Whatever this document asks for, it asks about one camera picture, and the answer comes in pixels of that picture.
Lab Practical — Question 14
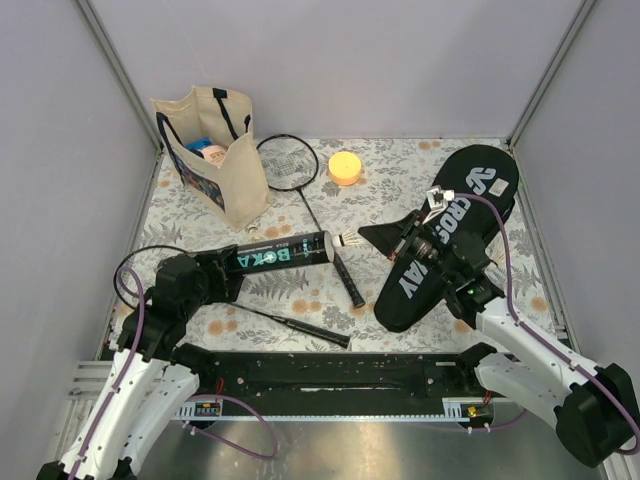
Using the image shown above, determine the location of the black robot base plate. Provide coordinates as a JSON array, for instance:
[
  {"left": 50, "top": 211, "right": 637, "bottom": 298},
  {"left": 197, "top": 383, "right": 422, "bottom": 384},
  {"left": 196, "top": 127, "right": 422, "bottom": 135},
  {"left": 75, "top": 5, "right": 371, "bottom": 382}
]
[{"left": 170, "top": 343, "right": 493, "bottom": 418}]

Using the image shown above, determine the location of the blue pink item in bag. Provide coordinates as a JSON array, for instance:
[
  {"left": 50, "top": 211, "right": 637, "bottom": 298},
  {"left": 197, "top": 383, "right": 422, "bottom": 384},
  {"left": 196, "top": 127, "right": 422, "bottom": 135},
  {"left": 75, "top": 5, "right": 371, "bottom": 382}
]
[{"left": 186, "top": 137, "right": 227, "bottom": 166}]

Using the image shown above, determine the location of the yellow grip tape roll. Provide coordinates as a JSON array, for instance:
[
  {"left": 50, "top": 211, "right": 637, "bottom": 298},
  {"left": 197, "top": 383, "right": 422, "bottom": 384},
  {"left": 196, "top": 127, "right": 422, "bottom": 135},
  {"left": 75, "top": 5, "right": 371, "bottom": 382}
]
[{"left": 328, "top": 151, "right": 362, "bottom": 186}]

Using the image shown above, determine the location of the floral table mat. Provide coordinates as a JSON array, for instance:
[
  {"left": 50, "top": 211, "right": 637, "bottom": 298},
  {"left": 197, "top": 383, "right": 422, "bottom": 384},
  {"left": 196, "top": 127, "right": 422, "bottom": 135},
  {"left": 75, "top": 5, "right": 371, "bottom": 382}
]
[{"left": 125, "top": 138, "right": 555, "bottom": 354}]

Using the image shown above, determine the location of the black badminton racket upper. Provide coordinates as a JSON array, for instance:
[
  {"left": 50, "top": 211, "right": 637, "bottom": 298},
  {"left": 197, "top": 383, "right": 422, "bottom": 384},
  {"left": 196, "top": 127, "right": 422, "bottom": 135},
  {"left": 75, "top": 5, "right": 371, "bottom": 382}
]
[{"left": 256, "top": 132, "right": 368, "bottom": 308}]

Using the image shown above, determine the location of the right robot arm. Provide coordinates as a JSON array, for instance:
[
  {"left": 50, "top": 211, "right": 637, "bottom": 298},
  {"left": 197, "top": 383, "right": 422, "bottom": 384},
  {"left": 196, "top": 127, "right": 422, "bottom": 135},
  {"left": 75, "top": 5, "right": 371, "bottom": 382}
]
[{"left": 358, "top": 212, "right": 639, "bottom": 467}]

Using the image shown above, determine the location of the black shuttlecock tube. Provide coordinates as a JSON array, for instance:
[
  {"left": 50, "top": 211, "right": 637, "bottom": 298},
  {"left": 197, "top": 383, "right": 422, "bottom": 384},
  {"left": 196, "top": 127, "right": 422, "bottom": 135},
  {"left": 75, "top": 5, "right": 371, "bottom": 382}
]
[{"left": 225, "top": 231, "right": 335, "bottom": 275}]

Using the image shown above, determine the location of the black badminton racket lower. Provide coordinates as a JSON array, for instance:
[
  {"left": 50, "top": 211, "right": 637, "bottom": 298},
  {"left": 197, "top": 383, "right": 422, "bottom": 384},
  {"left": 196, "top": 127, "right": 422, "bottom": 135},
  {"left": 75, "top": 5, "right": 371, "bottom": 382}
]
[{"left": 112, "top": 244, "right": 351, "bottom": 349}]

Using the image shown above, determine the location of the white feather shuttlecock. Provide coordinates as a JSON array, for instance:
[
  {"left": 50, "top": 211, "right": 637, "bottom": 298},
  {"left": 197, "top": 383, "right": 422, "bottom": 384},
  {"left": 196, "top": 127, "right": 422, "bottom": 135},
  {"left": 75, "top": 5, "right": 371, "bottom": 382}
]
[
  {"left": 488, "top": 245, "right": 506, "bottom": 268},
  {"left": 247, "top": 226, "right": 262, "bottom": 243},
  {"left": 332, "top": 231, "right": 366, "bottom": 248}
]

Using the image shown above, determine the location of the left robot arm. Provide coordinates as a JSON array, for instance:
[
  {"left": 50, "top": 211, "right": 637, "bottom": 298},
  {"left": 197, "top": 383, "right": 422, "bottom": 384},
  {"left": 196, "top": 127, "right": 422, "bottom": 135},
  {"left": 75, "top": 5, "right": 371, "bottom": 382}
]
[{"left": 38, "top": 246, "right": 242, "bottom": 479}]

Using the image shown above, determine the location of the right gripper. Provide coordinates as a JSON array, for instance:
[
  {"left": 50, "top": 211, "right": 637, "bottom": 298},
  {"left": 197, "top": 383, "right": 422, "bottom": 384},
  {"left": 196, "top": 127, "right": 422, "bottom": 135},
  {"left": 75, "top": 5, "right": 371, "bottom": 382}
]
[{"left": 358, "top": 209, "right": 460, "bottom": 285}]

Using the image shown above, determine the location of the black racket cover bag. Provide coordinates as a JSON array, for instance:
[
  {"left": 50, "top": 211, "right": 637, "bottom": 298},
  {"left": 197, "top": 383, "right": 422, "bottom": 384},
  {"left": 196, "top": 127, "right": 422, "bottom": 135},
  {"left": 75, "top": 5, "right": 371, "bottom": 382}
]
[{"left": 374, "top": 144, "right": 519, "bottom": 333}]

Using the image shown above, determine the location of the beige canvas tote bag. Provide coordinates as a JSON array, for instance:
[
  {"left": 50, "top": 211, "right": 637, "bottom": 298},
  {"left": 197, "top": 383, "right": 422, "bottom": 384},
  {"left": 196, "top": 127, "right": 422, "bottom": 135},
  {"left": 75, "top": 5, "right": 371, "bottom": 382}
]
[{"left": 152, "top": 86, "right": 273, "bottom": 232}]

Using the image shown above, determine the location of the black badminton racket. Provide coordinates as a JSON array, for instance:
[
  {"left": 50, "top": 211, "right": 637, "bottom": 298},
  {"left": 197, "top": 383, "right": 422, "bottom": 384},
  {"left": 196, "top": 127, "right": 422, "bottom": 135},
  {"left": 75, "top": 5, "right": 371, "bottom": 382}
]
[
  {"left": 256, "top": 132, "right": 368, "bottom": 308},
  {"left": 112, "top": 244, "right": 351, "bottom": 349}
]

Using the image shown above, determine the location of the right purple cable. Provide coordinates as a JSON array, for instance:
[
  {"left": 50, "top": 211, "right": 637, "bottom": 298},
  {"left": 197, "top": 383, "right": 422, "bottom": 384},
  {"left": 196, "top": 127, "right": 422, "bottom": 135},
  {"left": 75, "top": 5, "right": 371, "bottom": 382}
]
[{"left": 449, "top": 192, "right": 640, "bottom": 456}]

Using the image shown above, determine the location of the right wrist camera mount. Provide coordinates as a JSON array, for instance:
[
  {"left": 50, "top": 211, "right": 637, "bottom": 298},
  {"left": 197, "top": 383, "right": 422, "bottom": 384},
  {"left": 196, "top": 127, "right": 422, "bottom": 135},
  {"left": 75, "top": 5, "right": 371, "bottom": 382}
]
[{"left": 426, "top": 186, "right": 455, "bottom": 214}]

